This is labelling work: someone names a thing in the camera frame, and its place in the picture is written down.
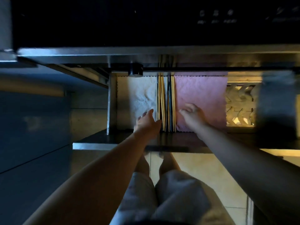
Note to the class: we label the person's right hand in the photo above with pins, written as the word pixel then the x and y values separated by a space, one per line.
pixel 193 117

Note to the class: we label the person's left hand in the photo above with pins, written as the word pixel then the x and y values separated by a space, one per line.
pixel 147 125

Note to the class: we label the row of chopsticks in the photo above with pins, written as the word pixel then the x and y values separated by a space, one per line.
pixel 162 103

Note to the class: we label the steel kitchen drawer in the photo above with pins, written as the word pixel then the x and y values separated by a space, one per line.
pixel 112 103

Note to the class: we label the person's right forearm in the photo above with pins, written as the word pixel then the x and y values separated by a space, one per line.
pixel 257 166

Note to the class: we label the person's left forearm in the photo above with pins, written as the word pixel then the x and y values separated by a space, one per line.
pixel 93 185

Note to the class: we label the pink towel liner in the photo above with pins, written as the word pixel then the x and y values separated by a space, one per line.
pixel 204 91

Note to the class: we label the white towel liner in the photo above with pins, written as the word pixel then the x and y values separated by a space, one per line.
pixel 136 98

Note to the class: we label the person's left leg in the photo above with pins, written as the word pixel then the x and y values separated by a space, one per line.
pixel 143 165

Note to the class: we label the person's leg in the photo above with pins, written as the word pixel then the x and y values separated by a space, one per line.
pixel 143 165
pixel 168 162

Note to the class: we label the person's right leg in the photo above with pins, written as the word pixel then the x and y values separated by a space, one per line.
pixel 168 162

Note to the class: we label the round grey stove knob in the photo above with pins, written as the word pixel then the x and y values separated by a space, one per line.
pixel 135 70

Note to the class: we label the grey shorts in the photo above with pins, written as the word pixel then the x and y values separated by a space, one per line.
pixel 178 199

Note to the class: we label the blue cabinet door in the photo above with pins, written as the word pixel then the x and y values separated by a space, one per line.
pixel 28 138

